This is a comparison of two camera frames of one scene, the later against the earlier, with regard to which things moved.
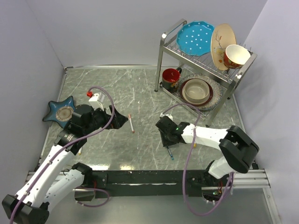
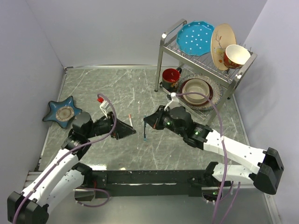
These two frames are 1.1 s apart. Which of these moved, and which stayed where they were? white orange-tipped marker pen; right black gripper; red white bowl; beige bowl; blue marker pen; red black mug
Moved: blue marker pen; right black gripper
Stayed: beige bowl; red black mug; red white bowl; white orange-tipped marker pen
